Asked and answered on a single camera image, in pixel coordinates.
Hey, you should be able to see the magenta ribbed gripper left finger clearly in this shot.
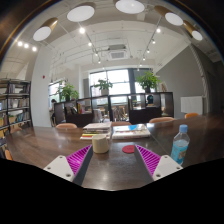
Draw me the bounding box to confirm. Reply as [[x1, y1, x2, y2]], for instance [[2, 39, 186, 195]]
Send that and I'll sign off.
[[44, 145, 93, 186]]

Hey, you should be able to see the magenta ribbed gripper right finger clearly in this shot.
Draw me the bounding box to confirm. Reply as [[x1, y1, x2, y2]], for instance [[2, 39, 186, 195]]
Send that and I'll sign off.
[[134, 145, 182, 181]]

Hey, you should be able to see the clear plastic water bottle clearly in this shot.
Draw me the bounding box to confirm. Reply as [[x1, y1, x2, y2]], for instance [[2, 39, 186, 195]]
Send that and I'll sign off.
[[171, 124, 190, 165]]

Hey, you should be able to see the red round coaster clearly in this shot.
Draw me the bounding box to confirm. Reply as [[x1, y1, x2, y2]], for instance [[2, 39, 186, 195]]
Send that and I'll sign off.
[[122, 145, 135, 154]]

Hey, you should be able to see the orange chair back left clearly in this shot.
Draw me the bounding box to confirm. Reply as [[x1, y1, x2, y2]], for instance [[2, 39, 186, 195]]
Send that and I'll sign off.
[[56, 123, 77, 129]]

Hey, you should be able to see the orange chair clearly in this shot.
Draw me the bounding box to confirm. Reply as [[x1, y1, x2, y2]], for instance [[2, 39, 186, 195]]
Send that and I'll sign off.
[[149, 117, 175, 123], [185, 112, 199, 119], [56, 123, 77, 129], [112, 121, 131, 127]]

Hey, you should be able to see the stack of books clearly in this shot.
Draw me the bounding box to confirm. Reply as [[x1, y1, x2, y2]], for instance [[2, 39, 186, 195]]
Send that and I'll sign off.
[[81, 122, 111, 140]]

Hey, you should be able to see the orange chair back right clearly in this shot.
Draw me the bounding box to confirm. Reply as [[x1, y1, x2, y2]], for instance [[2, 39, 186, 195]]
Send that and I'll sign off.
[[149, 117, 175, 123]]

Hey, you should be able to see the orange chair back middle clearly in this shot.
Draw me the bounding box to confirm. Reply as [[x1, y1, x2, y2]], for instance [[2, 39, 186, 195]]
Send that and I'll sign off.
[[112, 121, 131, 127]]

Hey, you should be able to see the orange chair far right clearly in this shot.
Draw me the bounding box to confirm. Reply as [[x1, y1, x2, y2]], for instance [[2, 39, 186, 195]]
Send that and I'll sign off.
[[185, 112, 199, 119]]

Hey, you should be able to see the low dark shelf unit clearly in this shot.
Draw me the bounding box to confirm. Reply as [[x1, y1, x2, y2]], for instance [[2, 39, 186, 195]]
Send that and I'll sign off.
[[54, 92, 174, 127]]

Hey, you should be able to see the left potted green plant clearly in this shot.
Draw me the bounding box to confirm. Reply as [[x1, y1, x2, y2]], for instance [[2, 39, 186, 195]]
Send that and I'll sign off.
[[57, 82, 79, 102]]

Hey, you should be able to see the potted green plant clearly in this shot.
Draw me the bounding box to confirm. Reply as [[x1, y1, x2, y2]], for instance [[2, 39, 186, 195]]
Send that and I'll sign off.
[[57, 82, 79, 102], [94, 79, 113, 95], [136, 71, 160, 93]]

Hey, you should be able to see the right potted green plant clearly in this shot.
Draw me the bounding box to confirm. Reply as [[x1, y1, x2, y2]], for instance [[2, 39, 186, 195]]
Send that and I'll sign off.
[[136, 71, 160, 93]]

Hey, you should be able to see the middle potted green plant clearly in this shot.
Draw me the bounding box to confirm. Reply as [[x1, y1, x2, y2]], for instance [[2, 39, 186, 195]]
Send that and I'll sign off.
[[94, 79, 113, 95]]

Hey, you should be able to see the tall bookshelf with books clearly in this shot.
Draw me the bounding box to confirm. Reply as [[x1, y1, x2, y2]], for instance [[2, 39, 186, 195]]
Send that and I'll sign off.
[[0, 78, 33, 138]]

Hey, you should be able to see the ceiling air conditioner vent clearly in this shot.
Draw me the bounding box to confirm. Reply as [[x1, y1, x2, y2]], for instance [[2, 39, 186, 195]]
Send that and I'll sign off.
[[108, 44, 128, 60]]

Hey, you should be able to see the round pendant lamp far left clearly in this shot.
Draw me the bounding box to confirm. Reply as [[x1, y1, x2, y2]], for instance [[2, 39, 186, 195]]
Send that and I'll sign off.
[[33, 17, 58, 41]]

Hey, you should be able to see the round pendant lamp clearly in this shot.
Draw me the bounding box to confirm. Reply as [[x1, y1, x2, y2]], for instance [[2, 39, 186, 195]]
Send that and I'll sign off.
[[114, 0, 144, 14], [183, 20, 203, 41], [67, 2, 95, 22], [33, 17, 58, 41], [154, 6, 183, 26]]

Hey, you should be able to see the round pendant lamp far right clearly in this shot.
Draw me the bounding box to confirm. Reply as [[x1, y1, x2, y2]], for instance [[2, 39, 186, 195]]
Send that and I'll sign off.
[[183, 20, 203, 41]]

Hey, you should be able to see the round pendant lamp centre right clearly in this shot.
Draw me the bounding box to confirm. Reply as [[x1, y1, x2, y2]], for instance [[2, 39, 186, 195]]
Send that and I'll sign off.
[[154, 6, 183, 26]]

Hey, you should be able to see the round pendant lamp centre left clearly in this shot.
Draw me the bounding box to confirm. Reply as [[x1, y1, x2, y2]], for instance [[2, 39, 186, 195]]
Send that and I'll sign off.
[[67, 2, 95, 22]]

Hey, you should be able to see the white wall radiator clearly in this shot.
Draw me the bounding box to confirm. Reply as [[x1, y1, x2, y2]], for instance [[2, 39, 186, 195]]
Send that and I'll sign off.
[[181, 96, 203, 115]]

